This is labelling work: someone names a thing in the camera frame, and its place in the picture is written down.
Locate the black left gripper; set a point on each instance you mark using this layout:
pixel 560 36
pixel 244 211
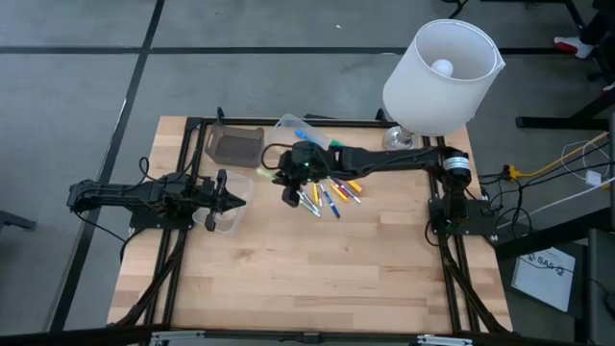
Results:
pixel 211 197

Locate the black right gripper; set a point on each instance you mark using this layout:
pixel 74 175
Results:
pixel 307 163

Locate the light green Sharpie highlighter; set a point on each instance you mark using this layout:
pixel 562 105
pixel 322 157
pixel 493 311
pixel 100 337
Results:
pixel 265 174

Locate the purple thin marker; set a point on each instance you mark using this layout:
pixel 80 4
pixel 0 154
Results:
pixel 307 199

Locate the yellow thin marker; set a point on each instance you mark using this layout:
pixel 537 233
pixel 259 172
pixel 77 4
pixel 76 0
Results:
pixel 315 192
pixel 339 191

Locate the brown Expo marker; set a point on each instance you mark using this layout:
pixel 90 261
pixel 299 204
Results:
pixel 320 198

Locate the green thin marker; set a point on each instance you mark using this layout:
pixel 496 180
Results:
pixel 312 211

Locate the blue Sharpie highlighter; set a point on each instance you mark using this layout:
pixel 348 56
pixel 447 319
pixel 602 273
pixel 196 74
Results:
pixel 306 137

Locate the blue thin marker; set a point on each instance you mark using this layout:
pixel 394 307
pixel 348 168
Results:
pixel 331 202

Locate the magenta thin marker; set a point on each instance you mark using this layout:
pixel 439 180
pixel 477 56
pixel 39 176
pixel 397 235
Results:
pixel 351 194

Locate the orange-yellow highlighter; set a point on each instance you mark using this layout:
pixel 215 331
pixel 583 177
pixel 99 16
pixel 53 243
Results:
pixel 355 186

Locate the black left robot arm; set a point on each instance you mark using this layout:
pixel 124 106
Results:
pixel 120 194

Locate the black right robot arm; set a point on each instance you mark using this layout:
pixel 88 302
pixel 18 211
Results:
pixel 384 161

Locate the transparent plastic bin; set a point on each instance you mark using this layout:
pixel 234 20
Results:
pixel 242 185

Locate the frosted plastic bin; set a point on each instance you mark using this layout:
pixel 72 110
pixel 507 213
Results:
pixel 283 130

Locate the brown translucent plastic bin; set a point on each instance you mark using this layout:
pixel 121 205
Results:
pixel 235 149

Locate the white shade silver table lamp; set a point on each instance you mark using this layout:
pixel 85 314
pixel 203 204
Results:
pixel 432 106

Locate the black chair leg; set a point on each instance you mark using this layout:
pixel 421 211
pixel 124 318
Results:
pixel 14 220

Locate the black metal stand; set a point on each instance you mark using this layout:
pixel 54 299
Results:
pixel 552 234

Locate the white printed sheet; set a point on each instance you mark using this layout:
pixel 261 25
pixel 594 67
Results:
pixel 543 283

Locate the white power adapter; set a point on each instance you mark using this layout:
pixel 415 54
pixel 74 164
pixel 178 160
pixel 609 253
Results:
pixel 593 178

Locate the person's shoe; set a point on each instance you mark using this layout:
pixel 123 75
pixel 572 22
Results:
pixel 574 47
pixel 610 87

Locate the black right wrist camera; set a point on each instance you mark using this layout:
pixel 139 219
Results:
pixel 290 197

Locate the black aluminium table frame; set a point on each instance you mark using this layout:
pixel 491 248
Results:
pixel 240 122

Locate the silver bracket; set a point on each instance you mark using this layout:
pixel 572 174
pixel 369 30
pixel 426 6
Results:
pixel 444 340
pixel 175 335

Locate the black desk frame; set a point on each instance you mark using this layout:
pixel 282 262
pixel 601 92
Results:
pixel 552 122

